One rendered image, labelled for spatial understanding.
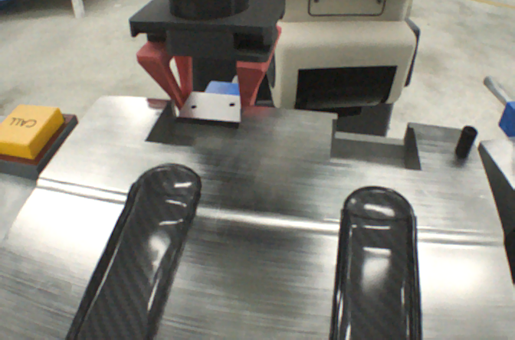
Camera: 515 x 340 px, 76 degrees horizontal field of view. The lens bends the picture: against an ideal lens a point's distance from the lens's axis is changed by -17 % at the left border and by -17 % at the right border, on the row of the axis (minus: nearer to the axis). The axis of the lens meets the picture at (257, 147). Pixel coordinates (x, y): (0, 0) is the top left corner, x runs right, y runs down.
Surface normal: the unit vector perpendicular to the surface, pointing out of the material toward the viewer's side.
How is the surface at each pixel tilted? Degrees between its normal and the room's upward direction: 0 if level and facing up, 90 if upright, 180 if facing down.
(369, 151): 90
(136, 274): 3
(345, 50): 98
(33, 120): 0
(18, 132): 0
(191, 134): 90
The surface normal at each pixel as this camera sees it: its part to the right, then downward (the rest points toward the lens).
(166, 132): 0.98, 0.11
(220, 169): -0.02, -0.76
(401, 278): -0.29, -0.72
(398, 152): -0.18, 0.65
